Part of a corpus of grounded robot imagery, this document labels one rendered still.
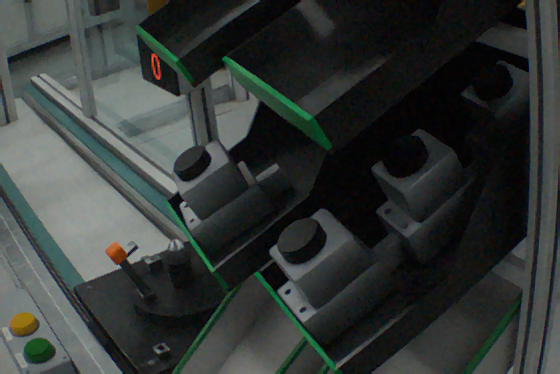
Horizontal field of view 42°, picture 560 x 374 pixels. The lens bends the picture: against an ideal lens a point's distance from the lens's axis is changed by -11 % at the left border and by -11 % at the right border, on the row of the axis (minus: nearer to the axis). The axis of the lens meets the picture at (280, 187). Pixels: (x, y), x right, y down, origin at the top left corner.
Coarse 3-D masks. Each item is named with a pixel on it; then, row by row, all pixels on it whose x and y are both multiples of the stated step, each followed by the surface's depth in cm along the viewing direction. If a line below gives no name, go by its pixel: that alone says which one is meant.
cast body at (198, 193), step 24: (216, 144) 63; (192, 168) 60; (216, 168) 60; (240, 168) 64; (192, 192) 60; (216, 192) 61; (240, 192) 62; (264, 192) 63; (192, 216) 63; (216, 216) 62; (240, 216) 63; (264, 216) 63; (216, 240) 63
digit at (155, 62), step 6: (150, 48) 107; (150, 54) 108; (156, 54) 106; (150, 60) 108; (156, 60) 106; (150, 66) 109; (156, 66) 107; (150, 72) 110; (156, 72) 108; (162, 72) 106; (156, 78) 108; (162, 78) 106; (162, 84) 107
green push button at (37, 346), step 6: (30, 342) 91; (36, 342) 91; (42, 342) 91; (48, 342) 91; (24, 348) 90; (30, 348) 90; (36, 348) 90; (42, 348) 90; (48, 348) 90; (30, 354) 89; (36, 354) 89; (42, 354) 89; (48, 354) 90; (36, 360) 89; (42, 360) 89
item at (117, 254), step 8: (112, 248) 91; (120, 248) 90; (128, 248) 92; (136, 248) 92; (112, 256) 90; (120, 256) 91; (128, 256) 91; (120, 264) 91; (128, 264) 92; (128, 272) 92; (136, 272) 93; (136, 280) 93; (144, 288) 94
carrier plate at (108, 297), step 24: (144, 264) 106; (96, 288) 102; (120, 288) 101; (96, 312) 97; (120, 312) 96; (120, 336) 92; (144, 336) 91; (168, 336) 91; (192, 336) 91; (144, 360) 87; (168, 360) 87
